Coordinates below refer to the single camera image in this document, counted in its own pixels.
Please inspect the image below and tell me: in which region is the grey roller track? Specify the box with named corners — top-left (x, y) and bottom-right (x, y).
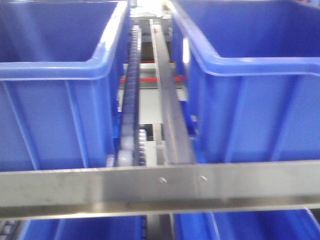
top-left (106, 25), bottom-right (144, 167)

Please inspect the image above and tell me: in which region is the large blue bin left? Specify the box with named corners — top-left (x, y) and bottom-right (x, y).
top-left (0, 0), bottom-right (130, 172)

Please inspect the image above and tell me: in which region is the blue bin lower left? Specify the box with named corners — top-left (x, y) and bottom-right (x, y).
top-left (18, 215), bottom-right (145, 240)

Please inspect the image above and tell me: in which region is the large blue bin right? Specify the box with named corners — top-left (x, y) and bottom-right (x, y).
top-left (169, 0), bottom-right (320, 163)

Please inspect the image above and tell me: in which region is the steel divider rail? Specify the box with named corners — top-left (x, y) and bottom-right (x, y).
top-left (149, 19), bottom-right (196, 165)

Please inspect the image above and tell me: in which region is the blue bin lower right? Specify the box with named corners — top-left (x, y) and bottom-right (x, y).
top-left (174, 209), bottom-right (320, 240)

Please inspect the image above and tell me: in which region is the large blue bin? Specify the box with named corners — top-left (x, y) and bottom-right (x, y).
top-left (169, 0), bottom-right (320, 163)
top-left (0, 0), bottom-right (130, 172)

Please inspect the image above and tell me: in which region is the steel front crossbar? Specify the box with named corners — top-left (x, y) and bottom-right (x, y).
top-left (0, 160), bottom-right (320, 220)

